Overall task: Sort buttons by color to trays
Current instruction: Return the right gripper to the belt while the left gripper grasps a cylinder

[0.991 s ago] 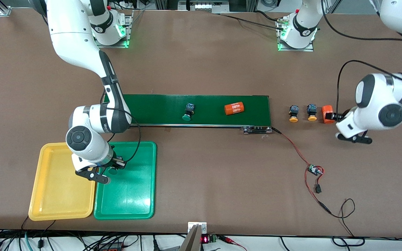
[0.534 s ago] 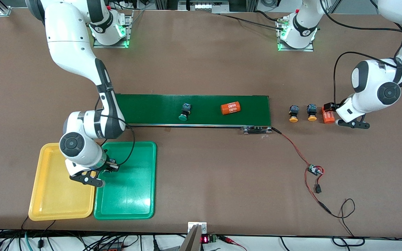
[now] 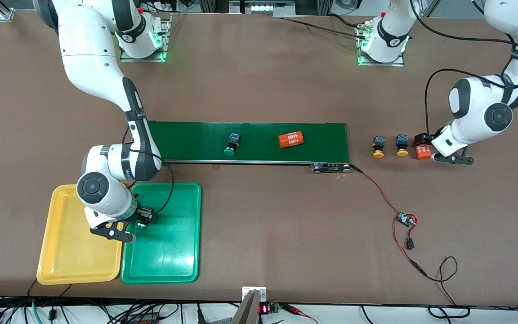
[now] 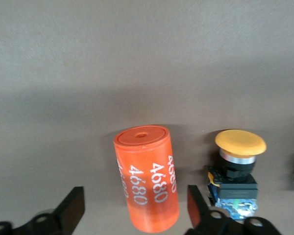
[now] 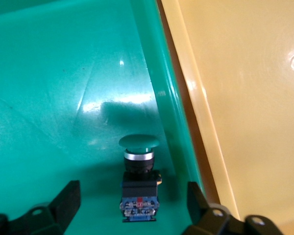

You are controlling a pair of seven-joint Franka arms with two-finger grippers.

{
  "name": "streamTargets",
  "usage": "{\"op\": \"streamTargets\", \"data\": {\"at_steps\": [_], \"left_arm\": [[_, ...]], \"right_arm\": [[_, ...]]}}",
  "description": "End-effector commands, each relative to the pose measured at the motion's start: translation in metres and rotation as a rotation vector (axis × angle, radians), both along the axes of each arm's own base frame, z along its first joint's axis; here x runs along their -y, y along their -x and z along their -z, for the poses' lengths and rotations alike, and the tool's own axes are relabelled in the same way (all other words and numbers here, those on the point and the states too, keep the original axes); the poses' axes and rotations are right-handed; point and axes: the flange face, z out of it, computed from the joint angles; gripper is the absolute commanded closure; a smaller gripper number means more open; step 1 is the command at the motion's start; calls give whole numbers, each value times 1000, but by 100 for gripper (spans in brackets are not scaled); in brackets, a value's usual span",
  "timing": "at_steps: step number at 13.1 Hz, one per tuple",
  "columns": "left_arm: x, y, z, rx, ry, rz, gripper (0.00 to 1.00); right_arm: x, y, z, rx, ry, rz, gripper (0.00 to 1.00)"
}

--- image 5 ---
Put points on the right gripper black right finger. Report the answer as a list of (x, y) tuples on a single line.
[(196, 208)]

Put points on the green plastic tray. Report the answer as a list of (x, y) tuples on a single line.
[(51, 85)]

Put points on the yellow plastic tray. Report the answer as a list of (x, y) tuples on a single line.
[(247, 110)]

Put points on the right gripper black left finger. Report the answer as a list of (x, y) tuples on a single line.
[(66, 205)]

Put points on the green mushroom push button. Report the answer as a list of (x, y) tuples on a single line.
[(138, 191)]

